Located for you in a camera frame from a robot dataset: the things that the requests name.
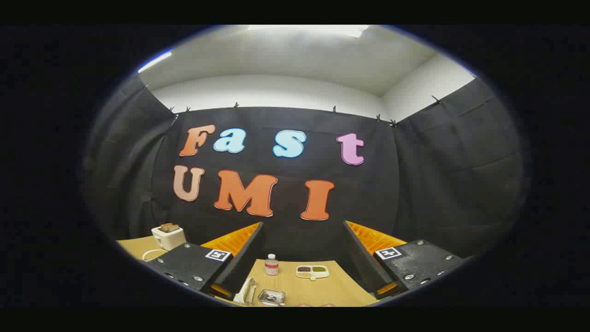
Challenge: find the white wire dish rack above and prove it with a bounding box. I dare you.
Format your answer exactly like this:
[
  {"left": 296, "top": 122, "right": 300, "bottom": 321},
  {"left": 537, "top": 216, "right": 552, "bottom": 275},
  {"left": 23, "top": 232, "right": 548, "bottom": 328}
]
[{"left": 142, "top": 249, "right": 257, "bottom": 306}]

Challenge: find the white divided dish with beans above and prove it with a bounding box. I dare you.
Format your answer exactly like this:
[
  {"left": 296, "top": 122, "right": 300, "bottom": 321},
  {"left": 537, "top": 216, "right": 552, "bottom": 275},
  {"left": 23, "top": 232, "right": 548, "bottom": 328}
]
[{"left": 295, "top": 265, "right": 330, "bottom": 281}]

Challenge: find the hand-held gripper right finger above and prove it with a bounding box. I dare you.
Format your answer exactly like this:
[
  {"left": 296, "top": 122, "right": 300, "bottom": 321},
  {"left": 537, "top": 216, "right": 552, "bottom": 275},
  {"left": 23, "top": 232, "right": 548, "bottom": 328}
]
[{"left": 342, "top": 220, "right": 466, "bottom": 299}]

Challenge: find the white toaster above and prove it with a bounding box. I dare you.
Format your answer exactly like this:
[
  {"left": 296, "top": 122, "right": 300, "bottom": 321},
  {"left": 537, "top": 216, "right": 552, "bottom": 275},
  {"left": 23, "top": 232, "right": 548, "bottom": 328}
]
[{"left": 151, "top": 224, "right": 187, "bottom": 251}]

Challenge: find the ceiling light panel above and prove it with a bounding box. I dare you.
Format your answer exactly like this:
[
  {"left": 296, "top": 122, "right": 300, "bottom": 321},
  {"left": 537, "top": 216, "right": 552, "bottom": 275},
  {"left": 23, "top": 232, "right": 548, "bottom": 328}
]
[{"left": 249, "top": 25, "right": 369, "bottom": 38}]

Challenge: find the metal wire basket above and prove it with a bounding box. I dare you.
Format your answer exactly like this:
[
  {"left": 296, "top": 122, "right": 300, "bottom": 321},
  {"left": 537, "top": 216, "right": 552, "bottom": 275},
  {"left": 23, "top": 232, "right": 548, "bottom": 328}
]
[{"left": 257, "top": 289, "right": 286, "bottom": 307}]

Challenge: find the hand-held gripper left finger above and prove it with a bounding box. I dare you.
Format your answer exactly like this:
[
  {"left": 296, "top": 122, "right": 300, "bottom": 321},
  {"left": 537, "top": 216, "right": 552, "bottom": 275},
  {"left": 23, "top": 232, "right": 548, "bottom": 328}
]
[{"left": 147, "top": 221, "right": 266, "bottom": 300}]

